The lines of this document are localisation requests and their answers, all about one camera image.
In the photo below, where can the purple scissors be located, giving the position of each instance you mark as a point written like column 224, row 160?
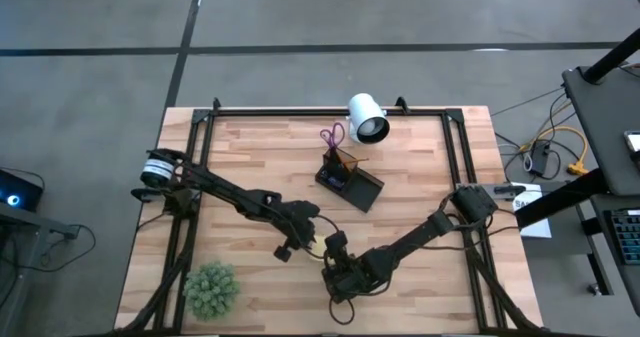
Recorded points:
column 332, row 134

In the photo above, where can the black box with blue light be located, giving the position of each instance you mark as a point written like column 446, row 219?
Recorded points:
column 17, row 192

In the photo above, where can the black keyboard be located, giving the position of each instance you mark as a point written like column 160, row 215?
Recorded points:
column 627, row 237

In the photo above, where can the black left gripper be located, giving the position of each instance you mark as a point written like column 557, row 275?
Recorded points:
column 300, row 222

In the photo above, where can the orange pencil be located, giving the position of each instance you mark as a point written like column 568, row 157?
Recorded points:
column 356, row 162

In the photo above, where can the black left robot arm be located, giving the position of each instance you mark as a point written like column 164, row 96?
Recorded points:
column 225, row 194

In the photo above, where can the green artificial plant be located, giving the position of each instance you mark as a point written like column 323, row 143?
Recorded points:
column 211, row 291

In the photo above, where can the black pole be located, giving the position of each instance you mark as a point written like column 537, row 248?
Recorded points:
column 612, row 59

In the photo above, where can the yellow sticky note pad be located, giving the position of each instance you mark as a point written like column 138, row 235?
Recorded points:
column 317, row 241

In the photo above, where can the black metal table frame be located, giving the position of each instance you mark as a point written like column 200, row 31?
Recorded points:
column 325, row 112

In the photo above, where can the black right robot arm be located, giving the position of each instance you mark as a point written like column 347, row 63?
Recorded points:
column 415, row 237

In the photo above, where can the black support beam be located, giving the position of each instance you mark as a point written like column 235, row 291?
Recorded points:
column 560, row 202

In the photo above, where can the grey stand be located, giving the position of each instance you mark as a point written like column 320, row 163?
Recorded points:
column 20, row 257

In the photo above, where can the smartphone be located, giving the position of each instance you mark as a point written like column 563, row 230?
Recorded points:
column 633, row 141

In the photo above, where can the black power adapter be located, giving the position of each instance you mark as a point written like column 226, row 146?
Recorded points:
column 540, row 158

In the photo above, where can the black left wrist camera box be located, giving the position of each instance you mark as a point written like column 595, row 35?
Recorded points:
column 284, row 253

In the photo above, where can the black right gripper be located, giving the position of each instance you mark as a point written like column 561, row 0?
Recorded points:
column 352, row 279

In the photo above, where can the white paper sheet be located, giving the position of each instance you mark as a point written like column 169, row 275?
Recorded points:
column 537, row 227

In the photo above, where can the black mesh desk organizer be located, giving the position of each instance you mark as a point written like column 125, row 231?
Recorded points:
column 357, row 189

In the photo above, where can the black desk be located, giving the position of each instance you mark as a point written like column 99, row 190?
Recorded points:
column 605, row 127

